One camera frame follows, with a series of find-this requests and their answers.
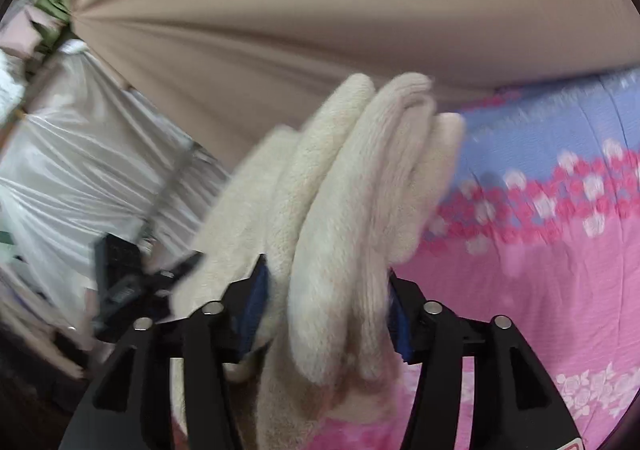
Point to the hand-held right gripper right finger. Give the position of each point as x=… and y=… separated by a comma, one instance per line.
x=400, y=327

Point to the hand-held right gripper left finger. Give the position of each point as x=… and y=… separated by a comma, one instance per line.
x=257, y=302

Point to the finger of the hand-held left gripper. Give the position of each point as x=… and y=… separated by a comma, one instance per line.
x=184, y=264

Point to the cream knit sweater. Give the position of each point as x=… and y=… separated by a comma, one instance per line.
x=330, y=210

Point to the white satin curtain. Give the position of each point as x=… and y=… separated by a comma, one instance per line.
x=80, y=170

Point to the pink and blue floral bedsheet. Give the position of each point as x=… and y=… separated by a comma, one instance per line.
x=550, y=255

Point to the green plant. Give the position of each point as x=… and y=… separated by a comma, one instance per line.
x=52, y=13

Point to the beige curtain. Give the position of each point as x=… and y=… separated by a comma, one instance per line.
x=310, y=15

